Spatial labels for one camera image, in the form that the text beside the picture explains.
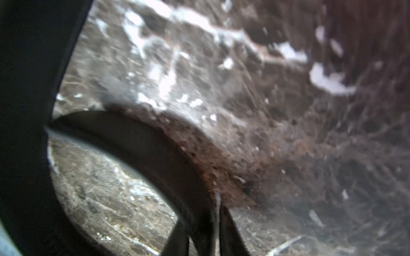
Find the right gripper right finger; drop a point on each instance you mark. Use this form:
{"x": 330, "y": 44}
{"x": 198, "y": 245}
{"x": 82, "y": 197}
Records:
{"x": 231, "y": 243}

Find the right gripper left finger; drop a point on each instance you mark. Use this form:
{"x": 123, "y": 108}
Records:
{"x": 178, "y": 242}

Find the black belt long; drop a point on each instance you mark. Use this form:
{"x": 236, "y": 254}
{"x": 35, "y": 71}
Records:
{"x": 37, "y": 40}

